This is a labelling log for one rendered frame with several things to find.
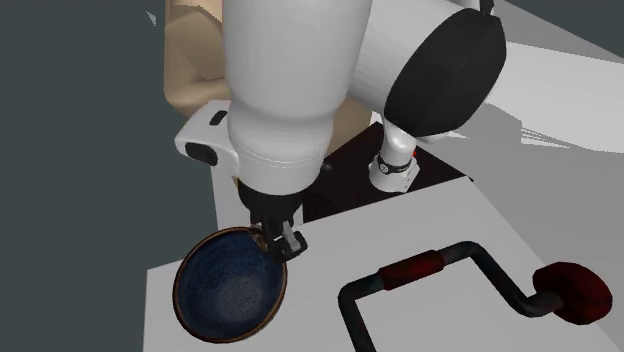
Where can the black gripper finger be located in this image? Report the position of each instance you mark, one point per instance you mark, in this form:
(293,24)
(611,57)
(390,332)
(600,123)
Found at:
(282,241)

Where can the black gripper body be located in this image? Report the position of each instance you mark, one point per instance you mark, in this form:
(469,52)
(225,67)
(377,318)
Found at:
(265,201)

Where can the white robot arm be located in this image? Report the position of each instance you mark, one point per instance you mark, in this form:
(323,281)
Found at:
(287,73)

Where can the dark blue bowl brown rim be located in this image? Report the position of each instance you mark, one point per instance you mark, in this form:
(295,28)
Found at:
(229,287)

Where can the dark robot stand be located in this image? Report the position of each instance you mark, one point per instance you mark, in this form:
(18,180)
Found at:
(351,180)

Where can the black red hand brace drill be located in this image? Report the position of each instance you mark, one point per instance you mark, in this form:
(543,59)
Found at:
(487,278)

